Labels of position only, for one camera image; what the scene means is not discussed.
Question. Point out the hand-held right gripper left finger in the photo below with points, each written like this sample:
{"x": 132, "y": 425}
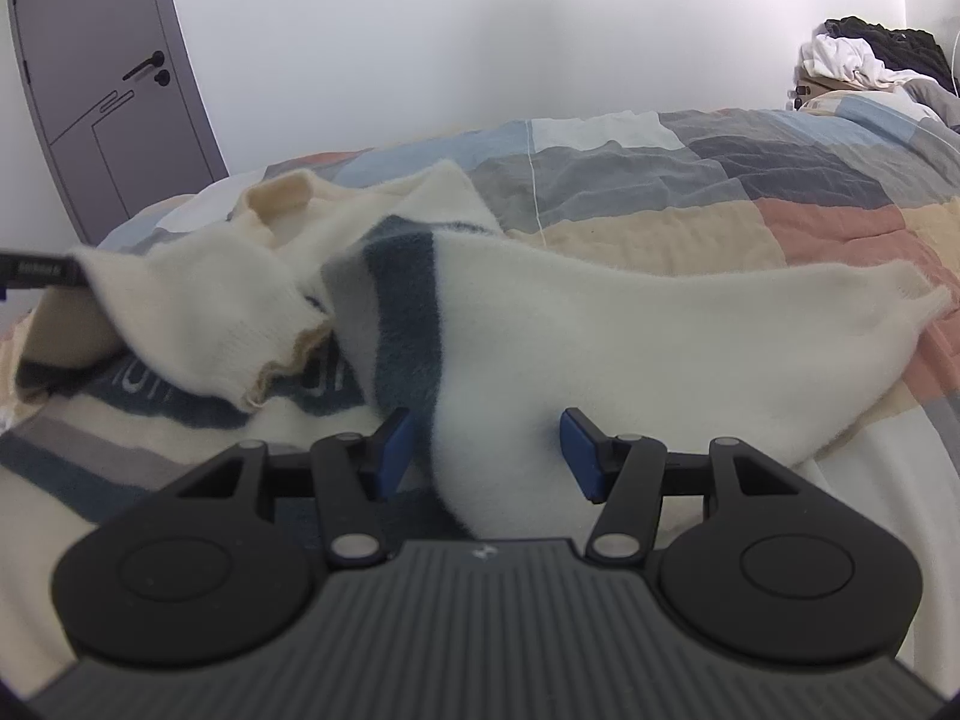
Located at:
{"x": 397, "y": 454}

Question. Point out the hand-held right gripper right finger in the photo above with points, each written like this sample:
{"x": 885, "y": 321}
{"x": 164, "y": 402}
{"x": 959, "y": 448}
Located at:
{"x": 577, "y": 457}

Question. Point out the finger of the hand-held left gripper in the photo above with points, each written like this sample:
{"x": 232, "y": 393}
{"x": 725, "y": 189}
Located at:
{"x": 37, "y": 270}

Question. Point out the cream striped sweater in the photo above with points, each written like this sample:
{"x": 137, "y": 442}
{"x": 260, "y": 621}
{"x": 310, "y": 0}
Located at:
{"x": 600, "y": 330}

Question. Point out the grey door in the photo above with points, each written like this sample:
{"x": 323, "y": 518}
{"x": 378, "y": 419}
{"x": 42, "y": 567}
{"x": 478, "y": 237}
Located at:
{"x": 97, "y": 90}

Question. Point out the patchwork quilt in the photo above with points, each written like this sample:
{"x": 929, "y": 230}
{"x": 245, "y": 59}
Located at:
{"x": 675, "y": 187}

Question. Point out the cardboard box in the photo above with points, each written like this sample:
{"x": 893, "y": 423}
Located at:
{"x": 817, "y": 84}

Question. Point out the cream pillow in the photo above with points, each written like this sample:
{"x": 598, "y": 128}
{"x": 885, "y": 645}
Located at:
{"x": 862, "y": 101}

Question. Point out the white garment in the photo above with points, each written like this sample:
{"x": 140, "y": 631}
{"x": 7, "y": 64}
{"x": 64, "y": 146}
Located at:
{"x": 844, "y": 56}

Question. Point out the grey garment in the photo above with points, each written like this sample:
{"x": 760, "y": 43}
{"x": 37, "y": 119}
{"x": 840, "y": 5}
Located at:
{"x": 937, "y": 101}

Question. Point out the black garment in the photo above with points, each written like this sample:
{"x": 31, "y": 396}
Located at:
{"x": 900, "y": 45}

